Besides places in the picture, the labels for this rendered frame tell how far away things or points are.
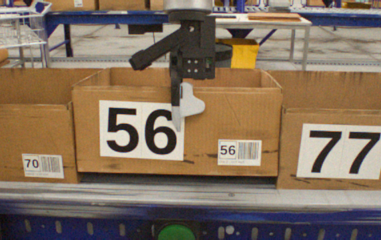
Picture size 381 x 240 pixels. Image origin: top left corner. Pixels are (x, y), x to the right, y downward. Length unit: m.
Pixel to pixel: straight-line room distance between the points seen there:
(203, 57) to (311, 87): 0.41
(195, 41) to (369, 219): 0.45
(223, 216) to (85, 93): 0.34
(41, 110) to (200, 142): 0.30
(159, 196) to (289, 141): 0.26
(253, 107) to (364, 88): 0.41
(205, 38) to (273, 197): 0.32
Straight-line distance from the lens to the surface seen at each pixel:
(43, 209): 0.81
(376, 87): 1.09
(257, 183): 0.83
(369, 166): 0.83
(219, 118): 0.75
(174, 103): 0.71
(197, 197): 0.76
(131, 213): 0.77
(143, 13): 4.97
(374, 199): 0.82
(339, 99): 1.07
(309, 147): 0.77
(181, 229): 0.76
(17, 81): 1.13
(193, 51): 0.71
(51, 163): 0.83
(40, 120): 0.80
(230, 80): 1.03
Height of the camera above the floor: 1.29
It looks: 21 degrees down
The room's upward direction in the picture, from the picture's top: straight up
